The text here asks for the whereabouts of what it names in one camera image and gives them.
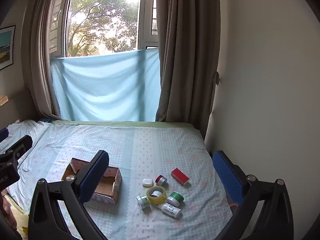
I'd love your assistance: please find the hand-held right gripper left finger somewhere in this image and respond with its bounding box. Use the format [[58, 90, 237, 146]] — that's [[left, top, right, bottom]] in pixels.
[[28, 150, 110, 240]]

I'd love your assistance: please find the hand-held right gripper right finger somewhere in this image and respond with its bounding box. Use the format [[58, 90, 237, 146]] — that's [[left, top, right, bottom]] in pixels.
[[209, 150, 294, 240]]

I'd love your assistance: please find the cardboard box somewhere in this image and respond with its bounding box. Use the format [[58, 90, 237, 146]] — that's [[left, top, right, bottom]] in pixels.
[[61, 158, 123, 205]]

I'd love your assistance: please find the red rectangular box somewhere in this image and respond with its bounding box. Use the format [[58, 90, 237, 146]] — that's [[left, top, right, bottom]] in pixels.
[[171, 168, 190, 187]]

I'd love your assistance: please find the grey jar green label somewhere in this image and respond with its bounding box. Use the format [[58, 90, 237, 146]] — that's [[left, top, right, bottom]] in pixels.
[[136, 194, 151, 210]]

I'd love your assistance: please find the green lid white jar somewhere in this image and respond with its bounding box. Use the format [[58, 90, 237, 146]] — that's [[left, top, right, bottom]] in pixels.
[[166, 191, 184, 207]]

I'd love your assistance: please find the clear yellowish tape roll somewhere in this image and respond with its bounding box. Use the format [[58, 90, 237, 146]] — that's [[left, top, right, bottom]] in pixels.
[[146, 186, 167, 204]]

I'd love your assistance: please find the white plastic bottle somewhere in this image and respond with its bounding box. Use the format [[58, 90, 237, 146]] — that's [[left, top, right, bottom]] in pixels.
[[157, 202, 182, 219]]

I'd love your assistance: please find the red lid silver jar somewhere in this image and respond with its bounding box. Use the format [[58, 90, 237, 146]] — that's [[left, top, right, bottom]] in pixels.
[[155, 175, 168, 187]]

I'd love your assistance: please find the person's left hand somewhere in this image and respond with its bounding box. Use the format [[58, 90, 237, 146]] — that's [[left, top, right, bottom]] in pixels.
[[0, 196, 13, 223]]

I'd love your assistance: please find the yellow floral pillow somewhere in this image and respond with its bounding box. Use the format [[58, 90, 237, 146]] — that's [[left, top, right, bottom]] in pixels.
[[5, 195, 30, 240]]

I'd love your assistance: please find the checked bow print bed sheet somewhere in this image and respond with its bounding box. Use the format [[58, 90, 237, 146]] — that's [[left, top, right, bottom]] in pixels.
[[0, 120, 234, 240]]

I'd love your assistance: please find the green mattress edge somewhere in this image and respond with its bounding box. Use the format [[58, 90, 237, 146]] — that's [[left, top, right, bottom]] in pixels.
[[51, 119, 198, 130]]

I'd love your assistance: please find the grey-brown curtain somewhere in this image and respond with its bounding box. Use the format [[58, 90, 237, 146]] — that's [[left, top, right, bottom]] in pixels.
[[155, 0, 222, 142], [21, 0, 75, 120]]

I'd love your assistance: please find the light blue hanging cloth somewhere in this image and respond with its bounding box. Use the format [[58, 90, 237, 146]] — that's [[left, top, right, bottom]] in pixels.
[[50, 48, 162, 122]]

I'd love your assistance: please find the tree outside window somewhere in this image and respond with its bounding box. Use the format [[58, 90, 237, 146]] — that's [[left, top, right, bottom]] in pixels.
[[66, 0, 139, 57]]

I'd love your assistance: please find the framed wall poster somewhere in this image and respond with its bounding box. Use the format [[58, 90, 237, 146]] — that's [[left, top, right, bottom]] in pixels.
[[0, 25, 16, 70]]

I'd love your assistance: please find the window with grey frame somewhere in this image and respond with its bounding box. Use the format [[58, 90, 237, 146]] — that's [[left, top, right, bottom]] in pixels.
[[49, 0, 159, 58]]

